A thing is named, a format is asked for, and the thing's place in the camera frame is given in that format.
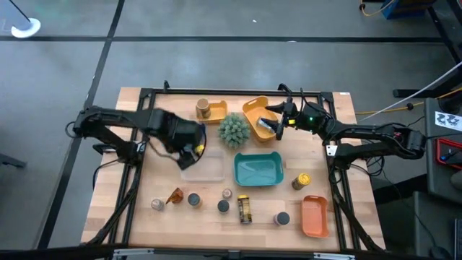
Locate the large yellow plastic bin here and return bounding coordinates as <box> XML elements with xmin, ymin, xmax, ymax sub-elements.
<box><xmin>242</xmin><ymin>95</ymin><xmax>287</xmax><ymax>143</ymax></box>

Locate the teal plastic bin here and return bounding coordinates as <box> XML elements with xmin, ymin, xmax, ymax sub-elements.
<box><xmin>233</xmin><ymin>151</ymin><xmax>285</xmax><ymax>188</ymax></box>

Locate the dark jar yellow lid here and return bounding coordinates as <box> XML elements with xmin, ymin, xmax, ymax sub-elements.
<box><xmin>291</xmin><ymin>172</ymin><xmax>312</xmax><ymax>191</ymax></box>

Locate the silver bracket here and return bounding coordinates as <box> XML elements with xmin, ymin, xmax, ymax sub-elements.
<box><xmin>111</xmin><ymin>247</ymin><xmax>157</xmax><ymax>259</ymax></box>
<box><xmin>313</xmin><ymin>251</ymin><xmax>357</xmax><ymax>260</ymax></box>

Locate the yellow hanging cable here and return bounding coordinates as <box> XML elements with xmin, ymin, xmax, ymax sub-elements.
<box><xmin>359</xmin><ymin>0</ymin><xmax>395</xmax><ymax>18</ymax></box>

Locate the black computer mouse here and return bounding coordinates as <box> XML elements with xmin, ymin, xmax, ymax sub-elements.
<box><xmin>428</xmin><ymin>245</ymin><xmax>453</xmax><ymax>260</ymax></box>

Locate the black stand leg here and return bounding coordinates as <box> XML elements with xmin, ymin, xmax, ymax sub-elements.
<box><xmin>0</xmin><ymin>152</ymin><xmax>28</xmax><ymax>169</ymax></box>

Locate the white cable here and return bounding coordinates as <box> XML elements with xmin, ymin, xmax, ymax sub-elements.
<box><xmin>359</xmin><ymin>60</ymin><xmax>462</xmax><ymax>123</ymax></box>

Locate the small yellow plastic bin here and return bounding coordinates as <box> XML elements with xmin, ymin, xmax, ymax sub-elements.
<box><xmin>196</xmin><ymin>100</ymin><xmax>229</xmax><ymax>124</ymax></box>

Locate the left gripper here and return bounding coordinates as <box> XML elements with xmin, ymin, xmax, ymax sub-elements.
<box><xmin>157</xmin><ymin>111</ymin><xmax>206</xmax><ymax>171</ymax></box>

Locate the white printed paper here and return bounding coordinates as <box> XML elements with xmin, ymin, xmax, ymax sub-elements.
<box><xmin>434</xmin><ymin>110</ymin><xmax>462</xmax><ymax>132</ymax></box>

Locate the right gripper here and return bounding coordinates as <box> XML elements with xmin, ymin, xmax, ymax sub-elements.
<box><xmin>265</xmin><ymin>102</ymin><xmax>328</xmax><ymax>141</ymax></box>

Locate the red black device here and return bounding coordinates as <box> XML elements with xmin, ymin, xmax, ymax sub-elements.
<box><xmin>435</xmin><ymin>136</ymin><xmax>462</xmax><ymax>171</ymax></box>

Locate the white powder jar purple label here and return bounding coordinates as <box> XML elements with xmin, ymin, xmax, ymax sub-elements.
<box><xmin>273</xmin><ymin>211</ymin><xmax>291</xmax><ymax>227</ymax></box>

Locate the cardboard canister tan lid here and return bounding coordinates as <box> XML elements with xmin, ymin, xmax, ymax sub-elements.
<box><xmin>195</xmin><ymin>97</ymin><xmax>212</xmax><ymax>119</ymax></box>

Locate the black side desk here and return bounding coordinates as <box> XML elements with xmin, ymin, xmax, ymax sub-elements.
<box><xmin>424</xmin><ymin>96</ymin><xmax>462</xmax><ymax>203</ymax></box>

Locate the clear plastic bin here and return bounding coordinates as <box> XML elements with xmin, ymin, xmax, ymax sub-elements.
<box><xmin>179</xmin><ymin>147</ymin><xmax>227</xmax><ymax>183</ymax></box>

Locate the black aluminium rig frame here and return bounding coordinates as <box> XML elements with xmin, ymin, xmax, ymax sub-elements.
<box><xmin>81</xmin><ymin>86</ymin><xmax>386</xmax><ymax>254</ymax></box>

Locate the stand with white round base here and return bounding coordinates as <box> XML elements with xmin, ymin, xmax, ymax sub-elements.
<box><xmin>7</xmin><ymin>0</ymin><xmax>42</xmax><ymax>39</ymax></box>

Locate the silver label glass jar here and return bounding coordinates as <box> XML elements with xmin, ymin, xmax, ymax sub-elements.
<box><xmin>256</xmin><ymin>117</ymin><xmax>276</xmax><ymax>133</ymax></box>

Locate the orange plastic bin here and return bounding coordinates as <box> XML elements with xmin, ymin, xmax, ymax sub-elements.
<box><xmin>301</xmin><ymin>194</ymin><xmax>331</xmax><ymax>239</ymax></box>

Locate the blue floor box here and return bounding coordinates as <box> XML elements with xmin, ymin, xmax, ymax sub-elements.
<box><xmin>380</xmin><ymin>0</ymin><xmax>438</xmax><ymax>20</ymax></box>

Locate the orange spice pouch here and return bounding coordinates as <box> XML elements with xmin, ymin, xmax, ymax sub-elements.
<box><xmin>165</xmin><ymin>187</ymin><xmax>185</xmax><ymax>205</ymax></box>

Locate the yellow floor cable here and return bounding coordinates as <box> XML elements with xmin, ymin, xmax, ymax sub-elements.
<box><xmin>354</xmin><ymin>87</ymin><xmax>462</xmax><ymax>116</ymax></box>

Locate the green artificial succulent plant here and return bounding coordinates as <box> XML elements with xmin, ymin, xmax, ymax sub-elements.
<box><xmin>217</xmin><ymin>112</ymin><xmax>251</xmax><ymax>149</ymax></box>

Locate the black desk leg frame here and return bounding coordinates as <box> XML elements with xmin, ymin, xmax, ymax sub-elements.
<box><xmin>392</xmin><ymin>0</ymin><xmax>462</xmax><ymax>99</ymax></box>

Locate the tall spice can yellow lid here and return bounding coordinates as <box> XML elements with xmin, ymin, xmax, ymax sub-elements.
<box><xmin>237</xmin><ymin>194</ymin><xmax>253</xmax><ymax>225</ymax></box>

